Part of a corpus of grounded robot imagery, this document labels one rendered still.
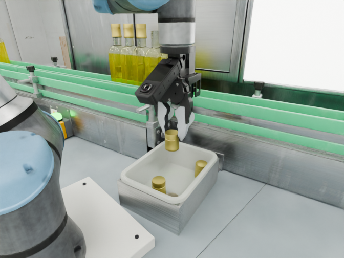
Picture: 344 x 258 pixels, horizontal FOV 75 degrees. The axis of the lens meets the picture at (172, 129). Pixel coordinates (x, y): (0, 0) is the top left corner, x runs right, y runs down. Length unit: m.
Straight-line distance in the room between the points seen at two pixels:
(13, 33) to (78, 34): 5.72
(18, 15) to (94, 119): 6.35
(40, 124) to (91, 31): 0.82
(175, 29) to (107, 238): 0.42
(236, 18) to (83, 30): 0.77
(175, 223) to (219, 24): 0.61
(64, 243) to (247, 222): 0.38
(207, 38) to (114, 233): 0.64
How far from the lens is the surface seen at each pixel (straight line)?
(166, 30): 0.47
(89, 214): 0.56
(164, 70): 0.46
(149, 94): 0.41
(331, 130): 0.63
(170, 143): 0.53
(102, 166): 0.75
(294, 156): 0.64
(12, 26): 7.01
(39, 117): 0.48
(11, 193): 0.35
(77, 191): 0.63
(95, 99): 0.82
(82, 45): 1.30
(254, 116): 0.63
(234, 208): 0.60
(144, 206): 0.54
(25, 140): 0.39
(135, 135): 0.71
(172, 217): 0.50
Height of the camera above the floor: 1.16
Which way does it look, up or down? 25 degrees down
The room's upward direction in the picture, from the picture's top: straight up
